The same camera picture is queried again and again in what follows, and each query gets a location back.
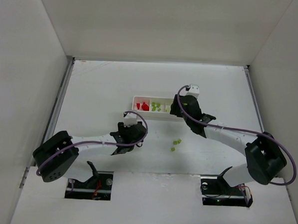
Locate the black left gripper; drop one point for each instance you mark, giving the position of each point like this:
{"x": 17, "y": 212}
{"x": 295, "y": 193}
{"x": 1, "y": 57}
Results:
{"x": 132, "y": 132}

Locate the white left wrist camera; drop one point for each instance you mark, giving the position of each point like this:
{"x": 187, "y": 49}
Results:
{"x": 130, "y": 119}

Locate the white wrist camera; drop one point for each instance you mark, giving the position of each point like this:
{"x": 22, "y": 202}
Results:
{"x": 130, "y": 119}
{"x": 192, "y": 90}

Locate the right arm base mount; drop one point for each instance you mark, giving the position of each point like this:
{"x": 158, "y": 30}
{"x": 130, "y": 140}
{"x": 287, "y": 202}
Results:
{"x": 215, "y": 191}

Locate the red round lego piece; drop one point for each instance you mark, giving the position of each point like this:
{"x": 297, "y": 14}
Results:
{"x": 145, "y": 107}

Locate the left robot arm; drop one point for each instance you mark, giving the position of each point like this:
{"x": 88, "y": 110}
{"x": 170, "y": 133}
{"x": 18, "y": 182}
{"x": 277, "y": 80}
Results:
{"x": 72, "y": 157}

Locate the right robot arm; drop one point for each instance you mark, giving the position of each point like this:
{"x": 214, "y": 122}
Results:
{"x": 264, "y": 159}

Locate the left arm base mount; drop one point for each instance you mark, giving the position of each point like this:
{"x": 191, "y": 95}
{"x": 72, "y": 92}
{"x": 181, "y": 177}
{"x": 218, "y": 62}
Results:
{"x": 96, "y": 187}

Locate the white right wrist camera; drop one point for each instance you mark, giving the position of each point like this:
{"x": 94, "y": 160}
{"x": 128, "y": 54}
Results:
{"x": 192, "y": 90}

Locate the white three-compartment tray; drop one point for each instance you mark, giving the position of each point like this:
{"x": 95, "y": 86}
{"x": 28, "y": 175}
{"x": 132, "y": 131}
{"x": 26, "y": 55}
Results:
{"x": 155, "y": 115}

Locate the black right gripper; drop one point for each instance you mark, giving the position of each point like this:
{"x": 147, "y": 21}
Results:
{"x": 180, "y": 106}

